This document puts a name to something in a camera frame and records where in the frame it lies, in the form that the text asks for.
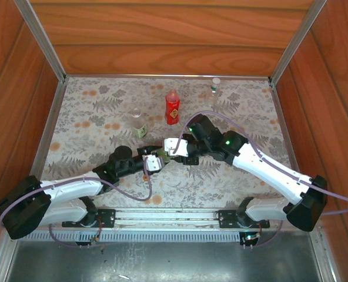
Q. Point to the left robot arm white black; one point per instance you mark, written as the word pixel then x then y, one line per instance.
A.
pixel 71 188

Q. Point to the aluminium frame post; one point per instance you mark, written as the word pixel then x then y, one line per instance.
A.
pixel 43 41
pixel 296 41

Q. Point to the floral patterned tablecloth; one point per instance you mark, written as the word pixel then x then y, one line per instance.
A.
pixel 191 191

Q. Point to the clear bottle dark green label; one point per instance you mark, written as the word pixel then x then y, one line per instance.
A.
pixel 138 126

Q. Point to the small clear bottle green band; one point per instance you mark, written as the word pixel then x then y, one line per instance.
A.
pixel 212 97

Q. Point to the aluminium frame side bar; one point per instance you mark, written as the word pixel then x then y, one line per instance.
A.
pixel 47 132
pixel 281 117

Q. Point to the red label drink bottle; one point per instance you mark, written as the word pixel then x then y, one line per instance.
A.
pixel 172 111

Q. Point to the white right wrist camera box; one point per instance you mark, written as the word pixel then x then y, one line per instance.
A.
pixel 177 147

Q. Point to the white bottle cap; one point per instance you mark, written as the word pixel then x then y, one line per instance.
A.
pixel 216 80

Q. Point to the aluminium frame rear bar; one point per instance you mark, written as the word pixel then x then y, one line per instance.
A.
pixel 168 76

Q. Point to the grey metal sheet panel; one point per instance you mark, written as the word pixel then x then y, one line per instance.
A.
pixel 162 261

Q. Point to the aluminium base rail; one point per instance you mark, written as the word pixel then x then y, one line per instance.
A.
pixel 162 216

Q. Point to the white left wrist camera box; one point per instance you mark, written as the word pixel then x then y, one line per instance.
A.
pixel 154 163

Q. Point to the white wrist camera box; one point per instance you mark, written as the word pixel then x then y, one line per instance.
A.
pixel 177 147
pixel 154 163

